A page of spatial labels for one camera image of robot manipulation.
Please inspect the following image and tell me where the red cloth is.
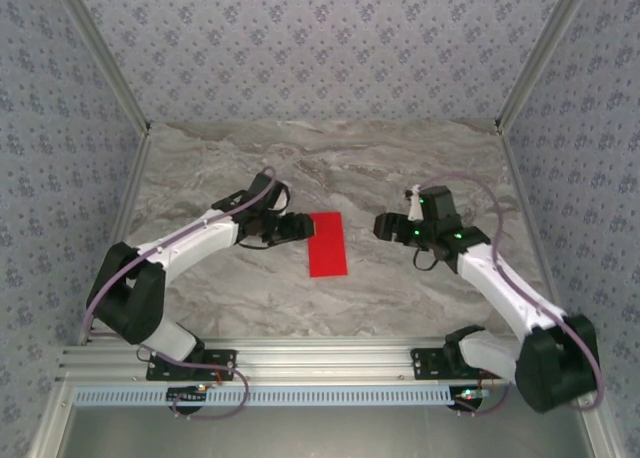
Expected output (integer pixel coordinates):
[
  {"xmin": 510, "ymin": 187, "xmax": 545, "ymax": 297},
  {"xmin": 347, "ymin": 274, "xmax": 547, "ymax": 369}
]
[{"xmin": 306, "ymin": 210, "xmax": 350, "ymax": 279}]

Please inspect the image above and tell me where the aluminium mounting beam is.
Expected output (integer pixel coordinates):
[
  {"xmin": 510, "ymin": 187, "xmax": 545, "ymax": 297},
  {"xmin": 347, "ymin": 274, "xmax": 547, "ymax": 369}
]
[{"xmin": 55, "ymin": 336, "xmax": 600, "ymax": 383}]

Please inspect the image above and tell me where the black right controller board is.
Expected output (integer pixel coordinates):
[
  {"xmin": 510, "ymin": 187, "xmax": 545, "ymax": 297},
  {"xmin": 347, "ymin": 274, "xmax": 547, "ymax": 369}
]
[{"xmin": 452, "ymin": 387, "xmax": 491, "ymax": 410}]

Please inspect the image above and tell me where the black controller board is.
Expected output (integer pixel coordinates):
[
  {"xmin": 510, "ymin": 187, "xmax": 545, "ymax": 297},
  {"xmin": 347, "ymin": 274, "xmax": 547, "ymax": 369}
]
[
  {"xmin": 452, "ymin": 387, "xmax": 491, "ymax": 410},
  {"xmin": 167, "ymin": 385, "xmax": 209, "ymax": 404}
]

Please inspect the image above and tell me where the black left controller board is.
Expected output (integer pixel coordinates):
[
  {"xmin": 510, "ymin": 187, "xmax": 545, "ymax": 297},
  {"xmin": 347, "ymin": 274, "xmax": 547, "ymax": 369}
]
[{"xmin": 167, "ymin": 385, "xmax": 209, "ymax": 404}]

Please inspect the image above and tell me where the grey metal panel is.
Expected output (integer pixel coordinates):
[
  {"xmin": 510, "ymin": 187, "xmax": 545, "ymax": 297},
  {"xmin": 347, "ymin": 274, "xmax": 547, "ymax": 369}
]
[{"xmin": 29, "ymin": 381, "xmax": 619, "ymax": 458}]

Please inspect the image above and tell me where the thin black right gripper cable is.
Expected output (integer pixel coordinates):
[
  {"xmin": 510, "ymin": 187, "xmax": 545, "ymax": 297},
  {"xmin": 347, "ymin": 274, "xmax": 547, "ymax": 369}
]
[{"xmin": 411, "ymin": 246, "xmax": 441, "ymax": 274}]

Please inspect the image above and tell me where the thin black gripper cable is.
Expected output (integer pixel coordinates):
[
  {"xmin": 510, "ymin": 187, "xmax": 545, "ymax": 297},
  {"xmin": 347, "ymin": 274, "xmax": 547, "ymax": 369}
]
[
  {"xmin": 411, "ymin": 246, "xmax": 441, "ymax": 274},
  {"xmin": 237, "ymin": 235, "xmax": 274, "ymax": 252}
]

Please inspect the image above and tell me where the thin black left gripper cable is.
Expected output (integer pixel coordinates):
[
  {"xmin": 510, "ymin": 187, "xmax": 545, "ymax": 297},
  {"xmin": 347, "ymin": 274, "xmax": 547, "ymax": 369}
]
[{"xmin": 237, "ymin": 235, "xmax": 274, "ymax": 252}]

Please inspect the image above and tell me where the aluminium side rail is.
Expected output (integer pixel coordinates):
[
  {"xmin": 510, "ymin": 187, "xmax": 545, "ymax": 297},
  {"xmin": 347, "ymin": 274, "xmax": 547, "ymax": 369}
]
[
  {"xmin": 77, "ymin": 127, "xmax": 154, "ymax": 349},
  {"xmin": 497, "ymin": 127, "xmax": 569, "ymax": 324}
]

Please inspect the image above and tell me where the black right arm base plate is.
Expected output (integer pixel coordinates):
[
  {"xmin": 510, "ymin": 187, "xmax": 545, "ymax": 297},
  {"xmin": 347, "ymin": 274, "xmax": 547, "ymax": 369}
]
[{"xmin": 409, "ymin": 347, "xmax": 481, "ymax": 381}]

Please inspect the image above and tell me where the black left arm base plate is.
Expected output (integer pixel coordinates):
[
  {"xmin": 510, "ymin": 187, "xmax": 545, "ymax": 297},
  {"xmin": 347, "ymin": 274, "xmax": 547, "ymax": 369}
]
[{"xmin": 145, "ymin": 348, "xmax": 238, "ymax": 382}]

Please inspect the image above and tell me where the pale slotted cable duct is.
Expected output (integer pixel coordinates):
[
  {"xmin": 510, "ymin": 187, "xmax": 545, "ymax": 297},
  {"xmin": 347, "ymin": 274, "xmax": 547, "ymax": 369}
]
[{"xmin": 73, "ymin": 384, "xmax": 484, "ymax": 408}]

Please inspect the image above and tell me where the aluminium frame post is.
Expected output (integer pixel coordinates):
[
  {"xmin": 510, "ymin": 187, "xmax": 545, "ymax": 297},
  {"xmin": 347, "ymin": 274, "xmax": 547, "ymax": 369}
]
[
  {"xmin": 493, "ymin": 0, "xmax": 599, "ymax": 134},
  {"xmin": 47, "ymin": 0, "xmax": 154, "ymax": 137}
]

